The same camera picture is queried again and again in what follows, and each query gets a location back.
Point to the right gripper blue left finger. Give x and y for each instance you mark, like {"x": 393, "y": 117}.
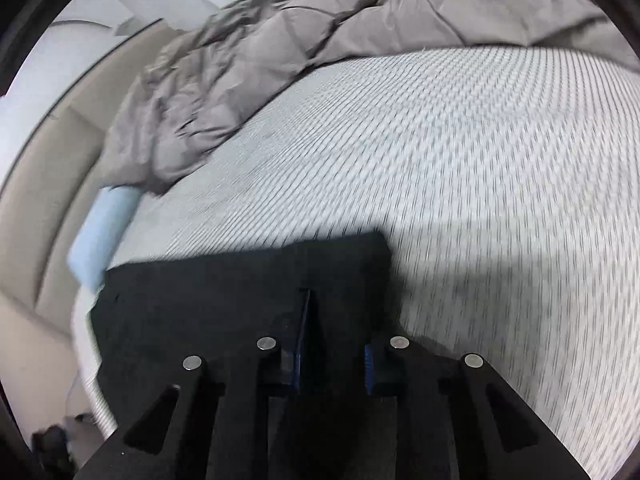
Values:
{"x": 169, "y": 434}

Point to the white hexagon pattern mattress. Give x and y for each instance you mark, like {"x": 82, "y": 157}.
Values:
{"x": 506, "y": 182}

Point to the light blue bolster pillow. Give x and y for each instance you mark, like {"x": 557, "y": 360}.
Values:
{"x": 101, "y": 233}

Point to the grey quilted comforter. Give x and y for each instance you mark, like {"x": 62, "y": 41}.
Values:
{"x": 206, "y": 83}

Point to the black pants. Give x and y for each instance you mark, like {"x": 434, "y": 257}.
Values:
{"x": 150, "y": 315}

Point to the beige upholstered headboard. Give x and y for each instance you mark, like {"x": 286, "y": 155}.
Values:
{"x": 54, "y": 181}

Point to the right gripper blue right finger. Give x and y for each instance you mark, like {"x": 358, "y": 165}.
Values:
{"x": 459, "y": 419}

